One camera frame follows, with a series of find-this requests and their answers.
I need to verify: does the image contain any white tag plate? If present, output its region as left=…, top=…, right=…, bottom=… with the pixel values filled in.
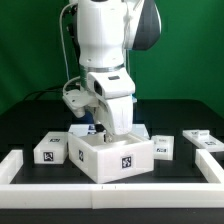
left=69, top=124, right=149, bottom=139

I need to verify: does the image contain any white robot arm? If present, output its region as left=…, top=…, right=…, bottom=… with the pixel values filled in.
left=65, top=0, right=161, bottom=135

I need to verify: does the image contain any small white door panel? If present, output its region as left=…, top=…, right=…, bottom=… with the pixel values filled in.
left=151, top=135, right=174, bottom=160

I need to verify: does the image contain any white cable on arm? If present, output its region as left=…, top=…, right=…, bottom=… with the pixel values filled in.
left=58, top=3, right=79, bottom=85

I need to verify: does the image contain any white cabinet body box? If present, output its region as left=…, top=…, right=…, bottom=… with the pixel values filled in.
left=68, top=133, right=154, bottom=183

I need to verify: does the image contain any white door panel with handle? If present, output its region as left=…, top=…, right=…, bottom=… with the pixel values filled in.
left=182, top=129, right=224, bottom=152

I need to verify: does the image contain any white U-shaped frame fence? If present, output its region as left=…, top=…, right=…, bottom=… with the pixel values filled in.
left=0, top=149, right=224, bottom=209

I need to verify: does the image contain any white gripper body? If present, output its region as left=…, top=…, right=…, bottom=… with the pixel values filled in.
left=87, top=71, right=135, bottom=135

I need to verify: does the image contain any black cable on base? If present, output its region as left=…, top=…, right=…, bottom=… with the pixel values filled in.
left=23, top=85, right=68, bottom=102

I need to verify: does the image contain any white cabinet top block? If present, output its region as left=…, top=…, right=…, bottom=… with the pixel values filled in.
left=33, top=132, right=68, bottom=164

